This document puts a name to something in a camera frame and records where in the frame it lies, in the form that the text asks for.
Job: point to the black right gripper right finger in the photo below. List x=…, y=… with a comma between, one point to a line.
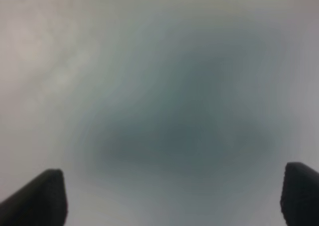
x=300, y=195

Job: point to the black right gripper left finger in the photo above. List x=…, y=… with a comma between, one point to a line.
x=41, y=202

